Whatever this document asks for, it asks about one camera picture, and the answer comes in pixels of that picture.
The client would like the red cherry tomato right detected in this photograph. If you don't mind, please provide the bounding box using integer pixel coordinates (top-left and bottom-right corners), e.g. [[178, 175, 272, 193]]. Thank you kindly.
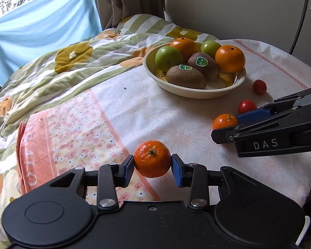
[[253, 79, 267, 96]]

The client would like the large orange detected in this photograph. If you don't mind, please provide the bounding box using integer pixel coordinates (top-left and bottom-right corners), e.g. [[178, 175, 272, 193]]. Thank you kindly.
[[215, 45, 245, 73], [170, 37, 198, 62]]

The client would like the pink floral towel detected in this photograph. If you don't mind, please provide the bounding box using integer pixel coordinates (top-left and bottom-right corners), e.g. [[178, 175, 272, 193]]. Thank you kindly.
[[18, 39, 311, 205]]

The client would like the green apple front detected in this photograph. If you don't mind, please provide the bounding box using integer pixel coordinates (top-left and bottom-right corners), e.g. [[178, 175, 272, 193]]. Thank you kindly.
[[155, 46, 183, 72]]

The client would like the floral striped duvet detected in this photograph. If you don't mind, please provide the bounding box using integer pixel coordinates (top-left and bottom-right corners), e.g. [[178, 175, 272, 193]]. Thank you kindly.
[[0, 14, 213, 248]]

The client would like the cream ceramic bowl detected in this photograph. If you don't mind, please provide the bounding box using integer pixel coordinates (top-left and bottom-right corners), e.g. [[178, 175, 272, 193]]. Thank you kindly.
[[143, 43, 247, 99]]

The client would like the red cherry tomato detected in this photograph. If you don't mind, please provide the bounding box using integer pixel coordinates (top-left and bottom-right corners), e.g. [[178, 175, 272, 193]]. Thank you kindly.
[[238, 100, 257, 114], [253, 79, 267, 96]]

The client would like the red cherry tomato left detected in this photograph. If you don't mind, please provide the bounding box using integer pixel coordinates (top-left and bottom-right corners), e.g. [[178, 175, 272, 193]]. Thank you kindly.
[[238, 100, 257, 114]]

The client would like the black cable on wall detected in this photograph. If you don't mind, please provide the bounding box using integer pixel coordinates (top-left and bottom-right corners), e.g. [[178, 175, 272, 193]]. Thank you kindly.
[[289, 0, 310, 55]]

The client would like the green apple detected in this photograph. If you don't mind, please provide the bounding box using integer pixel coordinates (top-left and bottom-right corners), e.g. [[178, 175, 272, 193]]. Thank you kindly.
[[200, 40, 221, 59], [155, 46, 183, 72]]

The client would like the kiwi with sticker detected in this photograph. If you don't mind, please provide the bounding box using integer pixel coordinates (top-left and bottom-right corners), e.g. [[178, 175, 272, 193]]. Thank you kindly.
[[166, 65, 206, 89], [188, 52, 220, 81]]

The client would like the light blue window cloth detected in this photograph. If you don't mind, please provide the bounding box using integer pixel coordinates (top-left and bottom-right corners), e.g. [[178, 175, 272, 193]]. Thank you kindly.
[[0, 0, 102, 86]]

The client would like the small mandarin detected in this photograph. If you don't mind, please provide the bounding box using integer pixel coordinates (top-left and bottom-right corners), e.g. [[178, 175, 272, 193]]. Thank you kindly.
[[212, 114, 238, 130], [134, 140, 172, 178]]

